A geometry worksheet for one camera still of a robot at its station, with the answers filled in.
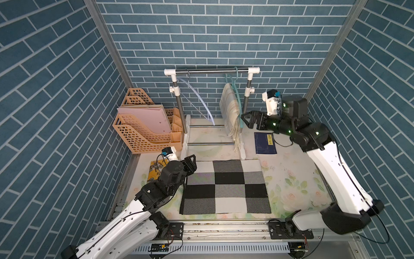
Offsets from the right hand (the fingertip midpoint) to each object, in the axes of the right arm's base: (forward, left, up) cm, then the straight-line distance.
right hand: (250, 116), depth 64 cm
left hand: (-11, +22, -18) cm, 30 cm away
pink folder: (+13, +50, -18) cm, 55 cm away
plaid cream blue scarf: (+19, +8, -8) cm, 23 cm away
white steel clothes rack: (+21, +35, -33) cm, 52 cm away
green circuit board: (-43, +36, -45) cm, 71 cm away
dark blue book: (+19, -18, -42) cm, 49 cm away
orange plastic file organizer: (+4, +58, -26) cm, 64 cm away
